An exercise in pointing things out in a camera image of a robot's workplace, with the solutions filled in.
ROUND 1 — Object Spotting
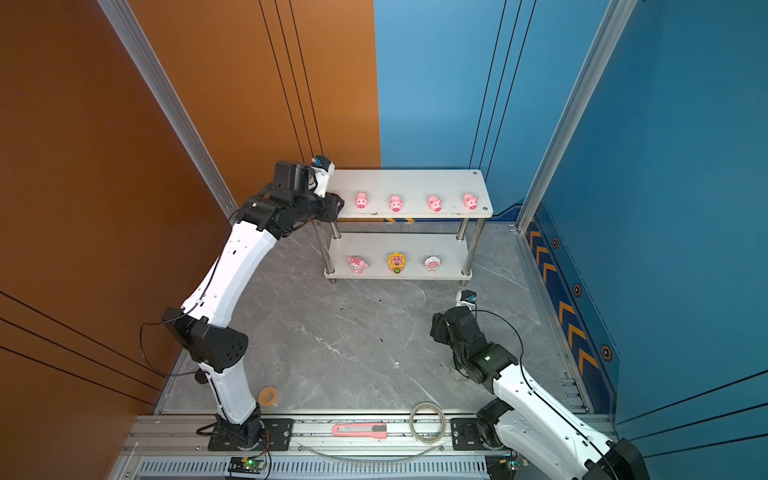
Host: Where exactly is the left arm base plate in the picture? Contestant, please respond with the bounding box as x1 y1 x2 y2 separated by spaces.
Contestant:
207 418 294 452

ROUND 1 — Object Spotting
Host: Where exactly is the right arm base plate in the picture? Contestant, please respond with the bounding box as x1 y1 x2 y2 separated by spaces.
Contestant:
449 417 507 451

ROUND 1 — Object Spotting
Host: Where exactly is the pink white round character toy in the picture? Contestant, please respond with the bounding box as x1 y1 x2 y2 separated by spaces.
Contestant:
424 255 442 273

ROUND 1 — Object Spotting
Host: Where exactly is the small pink pig toy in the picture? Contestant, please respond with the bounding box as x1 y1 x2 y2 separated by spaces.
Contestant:
463 193 479 210

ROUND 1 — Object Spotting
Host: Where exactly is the pink bow character toy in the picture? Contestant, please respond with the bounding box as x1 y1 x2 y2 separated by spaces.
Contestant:
347 256 369 275

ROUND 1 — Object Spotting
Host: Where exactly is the coiled clear tube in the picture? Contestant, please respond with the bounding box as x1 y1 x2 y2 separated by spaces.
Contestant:
408 401 447 445

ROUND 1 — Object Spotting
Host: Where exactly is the pink utility knife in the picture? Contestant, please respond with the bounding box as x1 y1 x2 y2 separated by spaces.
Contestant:
331 422 388 440

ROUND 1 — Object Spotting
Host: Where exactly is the orange tape roll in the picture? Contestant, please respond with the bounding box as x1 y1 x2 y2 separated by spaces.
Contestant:
257 385 281 409

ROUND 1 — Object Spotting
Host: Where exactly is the pink yellow figure toy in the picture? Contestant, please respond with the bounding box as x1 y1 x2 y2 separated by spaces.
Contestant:
387 253 406 274

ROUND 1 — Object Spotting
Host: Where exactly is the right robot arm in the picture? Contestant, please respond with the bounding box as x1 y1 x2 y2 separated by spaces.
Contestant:
430 305 650 479

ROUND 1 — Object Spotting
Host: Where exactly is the pink pig toy bottom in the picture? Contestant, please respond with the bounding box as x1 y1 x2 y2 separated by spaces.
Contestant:
355 192 369 209

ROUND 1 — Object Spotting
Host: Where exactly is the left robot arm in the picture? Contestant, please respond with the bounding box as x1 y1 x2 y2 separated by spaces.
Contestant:
161 155 344 445

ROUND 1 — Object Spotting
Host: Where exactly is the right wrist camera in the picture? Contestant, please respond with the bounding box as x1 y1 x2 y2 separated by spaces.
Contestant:
456 290 477 311

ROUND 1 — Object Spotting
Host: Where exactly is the circuit board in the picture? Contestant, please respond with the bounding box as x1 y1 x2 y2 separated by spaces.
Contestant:
485 456 528 480
226 456 269 479

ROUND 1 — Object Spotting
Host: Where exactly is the left circuit board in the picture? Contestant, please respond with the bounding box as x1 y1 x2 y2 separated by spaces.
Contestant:
226 456 269 479

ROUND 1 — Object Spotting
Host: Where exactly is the right circuit board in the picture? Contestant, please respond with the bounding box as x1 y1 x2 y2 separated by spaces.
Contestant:
485 456 528 480

